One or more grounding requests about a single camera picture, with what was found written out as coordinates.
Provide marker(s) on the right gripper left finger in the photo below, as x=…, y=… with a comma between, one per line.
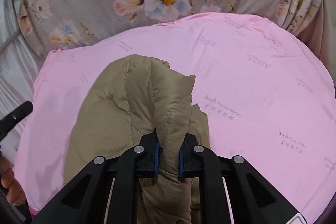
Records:
x=105, y=190

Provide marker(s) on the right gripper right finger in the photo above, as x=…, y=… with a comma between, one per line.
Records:
x=232, y=190

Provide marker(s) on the olive quilted jacket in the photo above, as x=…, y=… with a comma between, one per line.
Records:
x=132, y=97

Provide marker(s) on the person's left hand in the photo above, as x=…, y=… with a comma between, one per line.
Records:
x=15, y=195

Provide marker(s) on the pink bed sheet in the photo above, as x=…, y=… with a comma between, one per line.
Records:
x=267, y=98

